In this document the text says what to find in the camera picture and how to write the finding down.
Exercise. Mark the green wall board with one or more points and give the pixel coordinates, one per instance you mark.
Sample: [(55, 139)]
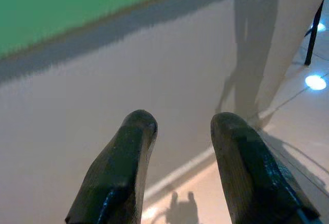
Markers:
[(64, 8)]

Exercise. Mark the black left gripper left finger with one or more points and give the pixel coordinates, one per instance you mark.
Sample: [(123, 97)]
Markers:
[(113, 172)]

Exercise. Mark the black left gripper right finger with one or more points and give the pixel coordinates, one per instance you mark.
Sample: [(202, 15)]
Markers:
[(252, 172)]

